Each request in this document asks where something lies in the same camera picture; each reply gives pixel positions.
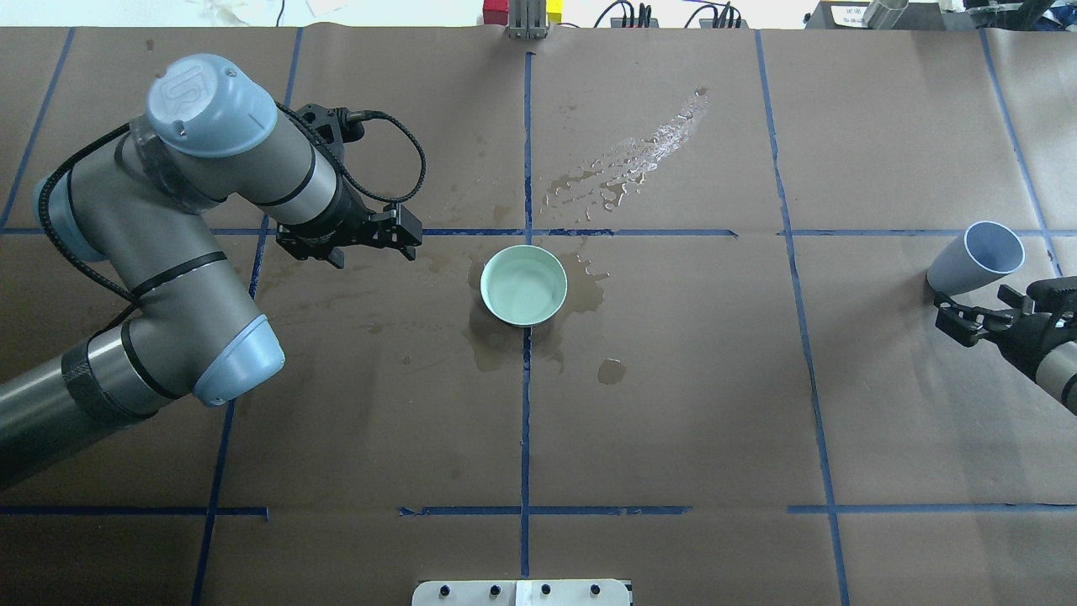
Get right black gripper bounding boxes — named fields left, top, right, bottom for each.
left=934, top=277, right=1076, bottom=380

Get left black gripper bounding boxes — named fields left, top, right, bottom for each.
left=276, top=104, right=423, bottom=268

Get light blue cup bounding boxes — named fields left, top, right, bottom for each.
left=926, top=221, right=1026, bottom=295

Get mint green bowl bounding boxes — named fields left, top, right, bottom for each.
left=480, top=245, right=569, bottom=327

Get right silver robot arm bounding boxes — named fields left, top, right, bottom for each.
left=932, top=276, right=1076, bottom=414

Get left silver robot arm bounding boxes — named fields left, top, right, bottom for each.
left=1, top=53, right=423, bottom=488

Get red blue yellow blocks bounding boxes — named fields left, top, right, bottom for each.
left=480, top=0, right=565, bottom=28

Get small metal cup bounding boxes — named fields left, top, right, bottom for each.
left=862, top=0, right=909, bottom=30

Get aluminium frame post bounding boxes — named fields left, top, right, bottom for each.
left=507, top=0, right=549, bottom=40

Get white pedestal column base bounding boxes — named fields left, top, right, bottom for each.
left=411, top=578, right=634, bottom=605

